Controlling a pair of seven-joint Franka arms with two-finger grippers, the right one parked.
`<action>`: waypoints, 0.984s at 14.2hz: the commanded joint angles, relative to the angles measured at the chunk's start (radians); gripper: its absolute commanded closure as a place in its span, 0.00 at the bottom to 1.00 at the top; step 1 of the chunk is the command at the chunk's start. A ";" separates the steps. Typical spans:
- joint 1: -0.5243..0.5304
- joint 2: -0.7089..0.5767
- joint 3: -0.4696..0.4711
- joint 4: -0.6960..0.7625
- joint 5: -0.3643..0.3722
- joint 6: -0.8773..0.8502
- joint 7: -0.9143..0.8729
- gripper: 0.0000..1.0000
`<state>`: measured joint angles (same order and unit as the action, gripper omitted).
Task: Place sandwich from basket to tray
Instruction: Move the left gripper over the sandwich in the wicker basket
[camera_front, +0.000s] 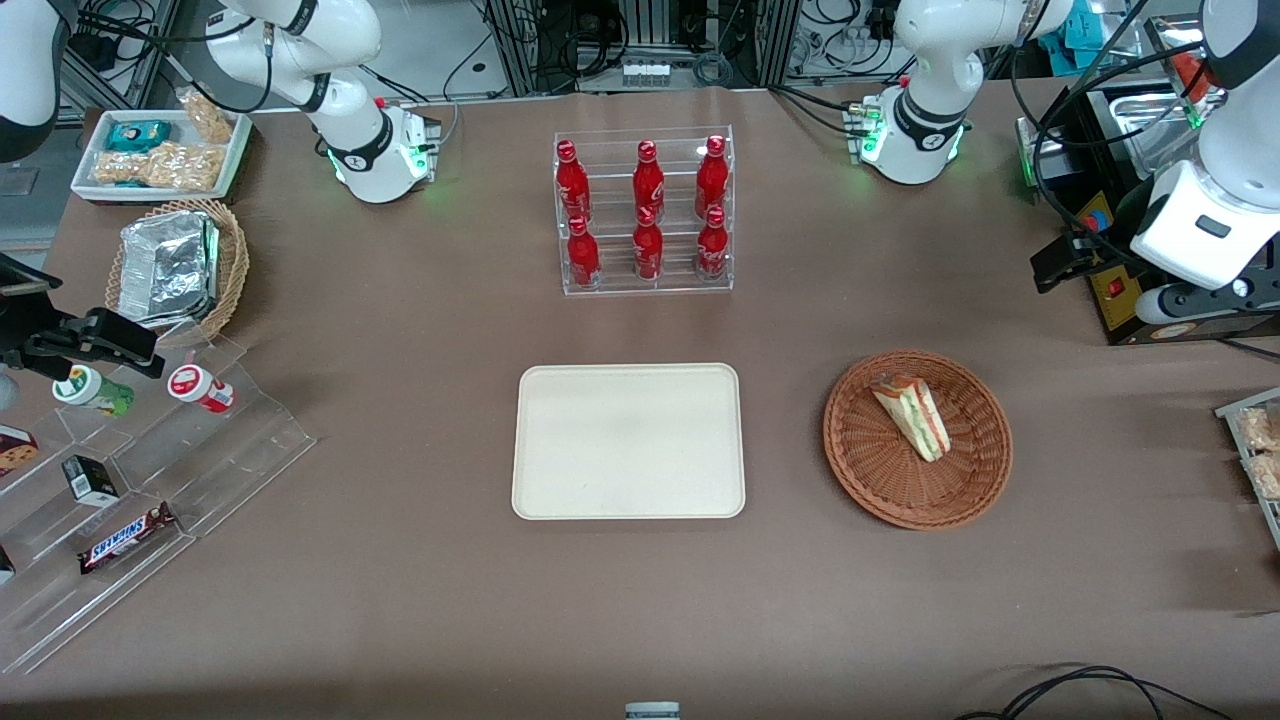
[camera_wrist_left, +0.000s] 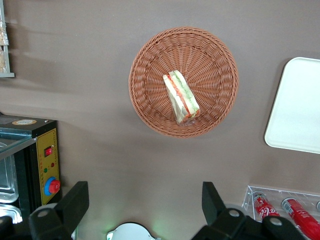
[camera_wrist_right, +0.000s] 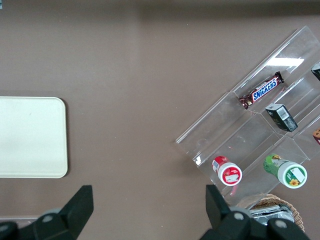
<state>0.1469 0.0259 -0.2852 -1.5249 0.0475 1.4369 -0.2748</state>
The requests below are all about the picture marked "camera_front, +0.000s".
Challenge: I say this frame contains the triangular sandwich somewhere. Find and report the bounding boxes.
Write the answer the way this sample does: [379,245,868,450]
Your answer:
[869,373,952,465]

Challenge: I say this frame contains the small black barcode box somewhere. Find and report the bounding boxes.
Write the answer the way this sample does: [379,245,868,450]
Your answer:
[61,454,122,507]

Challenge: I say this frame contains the red orange food piece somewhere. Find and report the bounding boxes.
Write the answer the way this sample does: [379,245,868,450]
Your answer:
[1168,48,1219,103]

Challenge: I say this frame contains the brown cookie box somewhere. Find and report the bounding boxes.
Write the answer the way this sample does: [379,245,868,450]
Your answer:
[0,424,40,480]

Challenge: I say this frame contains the black food warmer case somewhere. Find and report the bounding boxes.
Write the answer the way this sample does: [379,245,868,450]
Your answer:
[1014,14,1280,347]

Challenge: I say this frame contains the aluminium frame post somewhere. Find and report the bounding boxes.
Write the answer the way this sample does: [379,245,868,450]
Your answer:
[758,0,803,88]
[486,0,533,97]

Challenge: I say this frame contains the steel warmer pan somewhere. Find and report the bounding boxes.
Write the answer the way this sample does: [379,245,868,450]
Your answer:
[1108,90,1216,183]

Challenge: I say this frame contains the aluminium foil container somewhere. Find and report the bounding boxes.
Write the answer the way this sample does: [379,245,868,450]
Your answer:
[117,211,222,328]

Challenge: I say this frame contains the wire rack with snacks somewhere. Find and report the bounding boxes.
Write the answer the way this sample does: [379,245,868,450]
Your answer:
[1214,387,1280,552]

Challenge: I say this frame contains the round brown wicker basket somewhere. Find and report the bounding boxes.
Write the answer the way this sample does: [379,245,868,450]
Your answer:
[823,349,1014,531]

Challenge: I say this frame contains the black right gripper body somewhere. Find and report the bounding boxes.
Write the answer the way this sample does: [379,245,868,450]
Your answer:
[0,254,61,354]

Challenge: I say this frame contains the white rectangular snack tray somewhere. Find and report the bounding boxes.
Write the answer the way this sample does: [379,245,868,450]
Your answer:
[70,107,253,206]

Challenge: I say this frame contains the teal cardboard box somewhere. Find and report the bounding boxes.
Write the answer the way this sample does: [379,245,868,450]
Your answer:
[1038,0,1103,53]

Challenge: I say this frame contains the large clear nut bag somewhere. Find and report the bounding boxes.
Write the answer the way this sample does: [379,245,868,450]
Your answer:
[93,141,227,193]

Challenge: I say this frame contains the small clear nut bag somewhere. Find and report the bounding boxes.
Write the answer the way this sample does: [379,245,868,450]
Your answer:
[178,87,235,145]

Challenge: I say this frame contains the clear acrylic bottle rack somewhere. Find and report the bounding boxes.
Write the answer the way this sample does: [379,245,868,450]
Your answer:
[553,125,735,297]

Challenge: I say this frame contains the clear acrylic stepped shelf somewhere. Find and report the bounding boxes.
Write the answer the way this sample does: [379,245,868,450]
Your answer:
[0,334,317,675]

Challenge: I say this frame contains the black floor cable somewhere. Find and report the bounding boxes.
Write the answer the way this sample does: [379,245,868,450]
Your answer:
[953,664,1237,720]

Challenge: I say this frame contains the red cola bottle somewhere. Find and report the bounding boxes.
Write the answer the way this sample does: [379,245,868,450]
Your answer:
[696,205,730,282]
[695,134,730,220]
[567,216,602,290]
[632,139,666,223]
[632,205,665,282]
[555,139,592,224]

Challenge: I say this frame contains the beige rectangular tray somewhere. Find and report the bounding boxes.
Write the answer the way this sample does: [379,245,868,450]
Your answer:
[511,363,747,521]

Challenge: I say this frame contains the light oval wicker basket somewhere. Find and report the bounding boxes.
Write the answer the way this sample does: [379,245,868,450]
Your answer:
[104,198,251,347]

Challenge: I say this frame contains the Snickers chocolate bar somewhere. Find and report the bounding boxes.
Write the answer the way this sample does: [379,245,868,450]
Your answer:
[78,502,179,576]

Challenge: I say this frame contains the red snack can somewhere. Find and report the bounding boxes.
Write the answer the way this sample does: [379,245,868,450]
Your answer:
[167,363,237,415]

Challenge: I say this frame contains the green snack can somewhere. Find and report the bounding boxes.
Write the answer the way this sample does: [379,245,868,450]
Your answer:
[52,364,136,418]

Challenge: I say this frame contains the teal snack packet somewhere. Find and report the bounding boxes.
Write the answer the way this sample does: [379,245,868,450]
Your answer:
[106,119,173,154]

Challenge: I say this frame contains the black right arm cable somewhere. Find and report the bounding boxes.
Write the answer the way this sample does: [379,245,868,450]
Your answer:
[76,8,276,115]

